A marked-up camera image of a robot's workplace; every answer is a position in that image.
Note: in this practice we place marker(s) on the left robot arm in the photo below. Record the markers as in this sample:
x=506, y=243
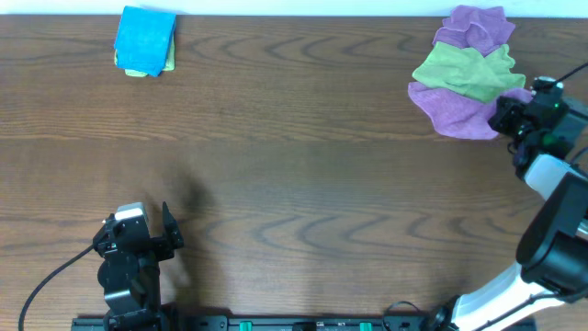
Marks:
x=130, y=273

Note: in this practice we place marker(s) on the purple microfiber cloth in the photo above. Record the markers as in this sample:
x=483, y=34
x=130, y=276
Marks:
x=456, y=116

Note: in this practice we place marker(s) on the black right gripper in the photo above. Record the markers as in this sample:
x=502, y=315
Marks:
x=505, y=116

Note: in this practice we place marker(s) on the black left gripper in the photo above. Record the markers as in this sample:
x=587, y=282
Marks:
x=150, y=245

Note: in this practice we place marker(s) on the crumpled purple cloth at back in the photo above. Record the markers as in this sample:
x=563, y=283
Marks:
x=484, y=30

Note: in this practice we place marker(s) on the green folded cloth under blue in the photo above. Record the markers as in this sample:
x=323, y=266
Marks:
x=144, y=54

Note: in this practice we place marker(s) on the crumpled green cloth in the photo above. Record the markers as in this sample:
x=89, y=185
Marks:
x=469, y=73

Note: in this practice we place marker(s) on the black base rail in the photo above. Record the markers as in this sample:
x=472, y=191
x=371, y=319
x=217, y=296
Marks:
x=222, y=323

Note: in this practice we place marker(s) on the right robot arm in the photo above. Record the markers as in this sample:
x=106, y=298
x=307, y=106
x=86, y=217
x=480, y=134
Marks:
x=550, y=267

